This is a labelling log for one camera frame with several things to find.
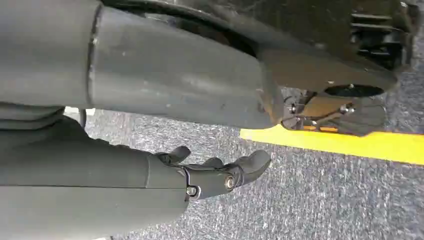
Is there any yellow floor tape strip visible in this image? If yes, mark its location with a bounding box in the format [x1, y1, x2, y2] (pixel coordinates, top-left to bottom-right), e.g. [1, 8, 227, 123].
[239, 124, 424, 167]

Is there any dark thin post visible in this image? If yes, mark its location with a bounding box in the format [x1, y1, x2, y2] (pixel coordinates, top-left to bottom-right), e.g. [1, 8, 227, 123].
[78, 108, 88, 130]

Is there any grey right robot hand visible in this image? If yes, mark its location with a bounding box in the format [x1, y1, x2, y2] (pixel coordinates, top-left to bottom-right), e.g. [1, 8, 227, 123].
[0, 0, 284, 240]

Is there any ribbed grey right arm sleeve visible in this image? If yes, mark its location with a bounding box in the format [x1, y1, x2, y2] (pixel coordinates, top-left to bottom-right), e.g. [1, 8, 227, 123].
[0, 102, 66, 131]

